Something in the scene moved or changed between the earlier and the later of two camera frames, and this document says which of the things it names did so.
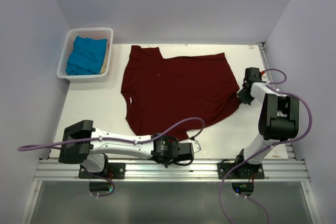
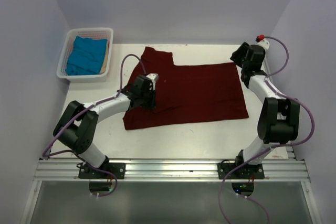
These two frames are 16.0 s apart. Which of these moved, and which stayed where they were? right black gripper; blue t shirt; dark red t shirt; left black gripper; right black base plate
Moved: right black gripper; left black gripper; dark red t shirt
Stayed: right black base plate; blue t shirt
